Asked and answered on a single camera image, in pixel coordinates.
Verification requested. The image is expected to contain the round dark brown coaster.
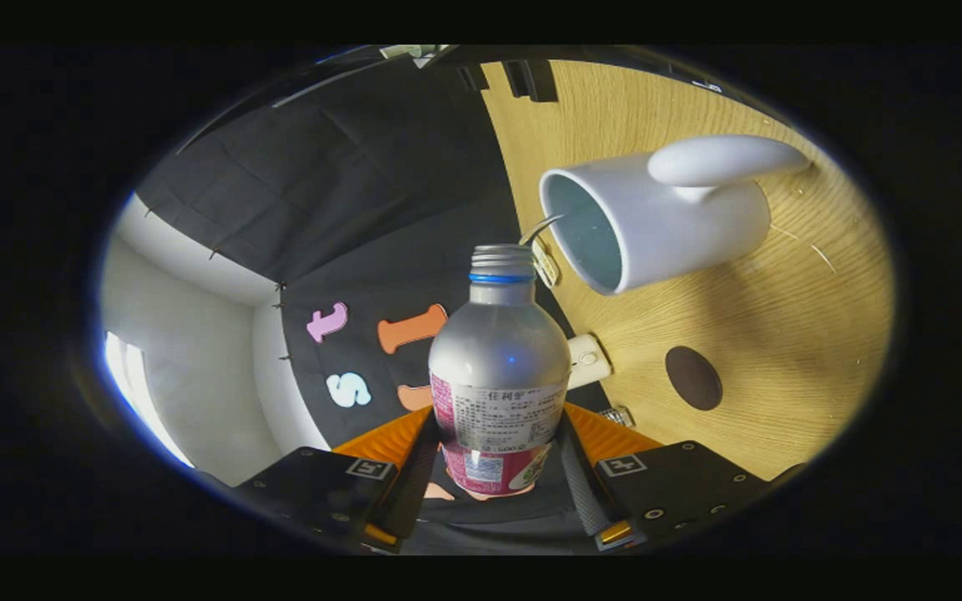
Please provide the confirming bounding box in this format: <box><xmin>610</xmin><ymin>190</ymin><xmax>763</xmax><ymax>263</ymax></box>
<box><xmin>665</xmin><ymin>346</ymin><xmax>724</xmax><ymax>412</ymax></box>

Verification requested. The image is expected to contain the white ceramic cup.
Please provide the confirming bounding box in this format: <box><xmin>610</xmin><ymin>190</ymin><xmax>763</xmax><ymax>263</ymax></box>
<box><xmin>539</xmin><ymin>135</ymin><xmax>812</xmax><ymax>296</ymax></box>

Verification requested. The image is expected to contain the silver juice bottle red label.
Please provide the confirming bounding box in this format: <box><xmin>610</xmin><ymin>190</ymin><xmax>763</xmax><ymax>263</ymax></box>
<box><xmin>428</xmin><ymin>244</ymin><xmax>572</xmax><ymax>497</ymax></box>

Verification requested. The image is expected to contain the white toaster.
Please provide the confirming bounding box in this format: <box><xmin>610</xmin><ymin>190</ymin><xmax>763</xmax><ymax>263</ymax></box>
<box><xmin>566</xmin><ymin>334</ymin><xmax>613</xmax><ymax>391</ymax></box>

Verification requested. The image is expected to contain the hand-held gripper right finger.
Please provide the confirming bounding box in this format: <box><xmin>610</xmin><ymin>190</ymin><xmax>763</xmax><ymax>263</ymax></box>
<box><xmin>559</xmin><ymin>403</ymin><xmax>770</xmax><ymax>552</ymax></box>

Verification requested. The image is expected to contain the white compartment tray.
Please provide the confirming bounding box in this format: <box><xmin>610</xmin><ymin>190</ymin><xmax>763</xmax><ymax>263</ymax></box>
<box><xmin>531</xmin><ymin>238</ymin><xmax>561</xmax><ymax>289</ymax></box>

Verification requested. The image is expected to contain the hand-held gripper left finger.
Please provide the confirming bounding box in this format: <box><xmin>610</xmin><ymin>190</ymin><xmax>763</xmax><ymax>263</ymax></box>
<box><xmin>235</xmin><ymin>407</ymin><xmax>440</xmax><ymax>553</ymax></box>

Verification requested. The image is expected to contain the black backdrop cloth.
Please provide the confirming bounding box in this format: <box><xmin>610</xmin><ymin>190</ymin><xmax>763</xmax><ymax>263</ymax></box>
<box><xmin>134</xmin><ymin>46</ymin><xmax>582</xmax><ymax>556</ymax></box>

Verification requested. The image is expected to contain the wooden table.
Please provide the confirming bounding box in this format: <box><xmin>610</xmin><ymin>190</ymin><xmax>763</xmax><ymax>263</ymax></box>
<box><xmin>481</xmin><ymin>58</ymin><xmax>897</xmax><ymax>485</ymax></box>

